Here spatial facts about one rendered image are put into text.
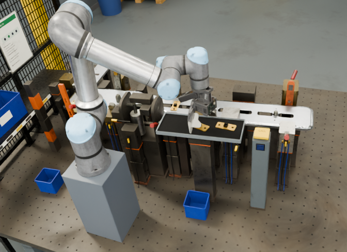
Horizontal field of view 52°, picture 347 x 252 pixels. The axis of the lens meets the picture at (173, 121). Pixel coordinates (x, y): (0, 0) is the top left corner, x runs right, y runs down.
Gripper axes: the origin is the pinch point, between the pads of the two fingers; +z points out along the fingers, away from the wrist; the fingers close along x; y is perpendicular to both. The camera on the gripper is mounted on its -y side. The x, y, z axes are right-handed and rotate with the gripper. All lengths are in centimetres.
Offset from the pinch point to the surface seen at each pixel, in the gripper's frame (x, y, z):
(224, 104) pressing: 37.4, -10.1, 17.8
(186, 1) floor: 368, -283, 118
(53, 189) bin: -42, -70, 44
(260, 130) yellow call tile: 10.3, 23.6, 1.8
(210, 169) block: -1.7, 5.4, 24.0
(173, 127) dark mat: -6.1, -9.7, 1.8
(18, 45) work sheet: 0, -132, -9
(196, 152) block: -3.6, 0.1, 14.1
